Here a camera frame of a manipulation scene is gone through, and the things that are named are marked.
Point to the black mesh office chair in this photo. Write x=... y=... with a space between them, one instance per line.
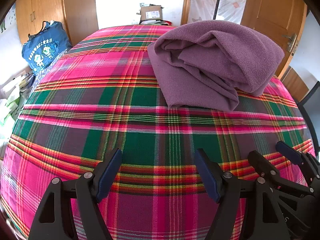
x=312 y=105

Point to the wooden board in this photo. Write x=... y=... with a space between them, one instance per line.
x=295 y=83

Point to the red bag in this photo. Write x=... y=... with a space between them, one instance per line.
x=167 y=23

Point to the cardboard box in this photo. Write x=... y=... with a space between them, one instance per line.
x=151 y=13

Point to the printed translucent door curtain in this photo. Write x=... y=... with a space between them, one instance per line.
x=230 y=2

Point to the pile of white green papers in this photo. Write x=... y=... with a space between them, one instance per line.
x=12 y=97

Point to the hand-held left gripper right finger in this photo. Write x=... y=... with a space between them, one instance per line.
x=207 y=175

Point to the blue printed bag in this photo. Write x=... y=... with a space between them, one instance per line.
x=45 y=50

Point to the pink green plaid cloth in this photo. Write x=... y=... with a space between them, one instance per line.
x=100 y=120

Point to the wooden door frame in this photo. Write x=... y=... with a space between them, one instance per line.
x=186 y=2

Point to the purple fleece pants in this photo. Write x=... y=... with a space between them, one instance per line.
x=212 y=55

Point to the wooden door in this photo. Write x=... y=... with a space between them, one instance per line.
x=270 y=10

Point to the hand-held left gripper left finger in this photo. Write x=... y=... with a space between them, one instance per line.
x=110 y=175

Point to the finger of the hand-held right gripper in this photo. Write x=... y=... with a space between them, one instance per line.
x=262 y=166
x=287 y=152

